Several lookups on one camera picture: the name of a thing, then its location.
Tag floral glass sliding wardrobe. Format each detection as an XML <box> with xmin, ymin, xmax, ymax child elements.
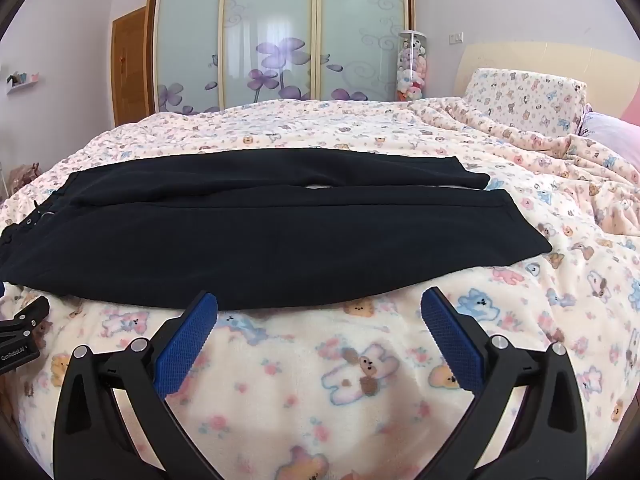
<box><xmin>144</xmin><ymin>0</ymin><xmax>417</xmax><ymax>116</ymax></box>

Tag lilac pillow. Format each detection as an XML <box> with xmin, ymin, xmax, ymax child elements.
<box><xmin>577</xmin><ymin>110</ymin><xmax>640</xmax><ymax>157</ymax></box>

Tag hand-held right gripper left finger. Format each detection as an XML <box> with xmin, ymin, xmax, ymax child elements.
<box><xmin>52</xmin><ymin>290</ymin><xmax>236</xmax><ymax>480</ymax></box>

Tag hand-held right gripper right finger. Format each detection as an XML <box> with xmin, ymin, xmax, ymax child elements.
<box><xmin>420</xmin><ymin>286</ymin><xmax>590</xmax><ymax>480</ymax></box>

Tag white wall shelf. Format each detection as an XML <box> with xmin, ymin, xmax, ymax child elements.
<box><xmin>6</xmin><ymin>71</ymin><xmax>42</xmax><ymax>94</ymax></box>

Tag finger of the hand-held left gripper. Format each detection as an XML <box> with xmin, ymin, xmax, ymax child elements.
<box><xmin>0</xmin><ymin>295</ymin><xmax>52</xmax><ymax>342</ymax></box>

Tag bear printed blanket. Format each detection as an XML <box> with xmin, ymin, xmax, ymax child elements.
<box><xmin>0</xmin><ymin>95</ymin><xmax>640</xmax><ymax>480</ymax></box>

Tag pink fluffy toy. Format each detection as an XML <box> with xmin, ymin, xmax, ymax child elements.
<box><xmin>0</xmin><ymin>162</ymin><xmax>42</xmax><ymax>197</ymax></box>

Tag cream bed headboard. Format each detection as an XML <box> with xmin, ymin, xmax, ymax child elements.
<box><xmin>452</xmin><ymin>42</ymin><xmax>640</xmax><ymax>122</ymax></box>

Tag bear printed pillow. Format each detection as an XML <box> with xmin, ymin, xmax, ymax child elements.
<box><xmin>462</xmin><ymin>67</ymin><xmax>592</xmax><ymax>137</ymax></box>

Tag clear tube of plush toys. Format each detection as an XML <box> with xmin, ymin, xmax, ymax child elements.
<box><xmin>396</xmin><ymin>31</ymin><xmax>429</xmax><ymax>103</ymax></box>

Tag wooden door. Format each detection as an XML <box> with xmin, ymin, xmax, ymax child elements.
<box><xmin>110</xmin><ymin>6</ymin><xmax>152</xmax><ymax>129</ymax></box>

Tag black pants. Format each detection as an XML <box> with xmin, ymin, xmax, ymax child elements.
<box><xmin>0</xmin><ymin>147</ymin><xmax>554</xmax><ymax>312</ymax></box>

